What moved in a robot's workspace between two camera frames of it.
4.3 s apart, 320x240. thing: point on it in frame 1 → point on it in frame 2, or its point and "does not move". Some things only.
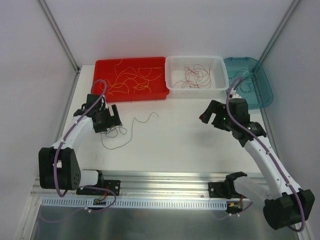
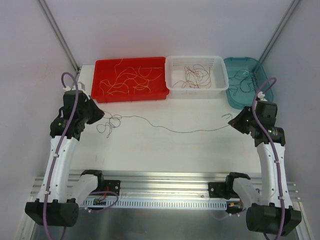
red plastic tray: x=132 y=79 does not move
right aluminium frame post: x=285 y=18 does not move
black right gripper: x=216 y=116 → x=240 y=122
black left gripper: x=107 y=120 → x=92 y=111
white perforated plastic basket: x=193 y=77 does not move
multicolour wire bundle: x=131 y=135 → x=114 y=120
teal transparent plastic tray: x=254 y=85 does not move
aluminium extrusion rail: x=143 y=185 does not move
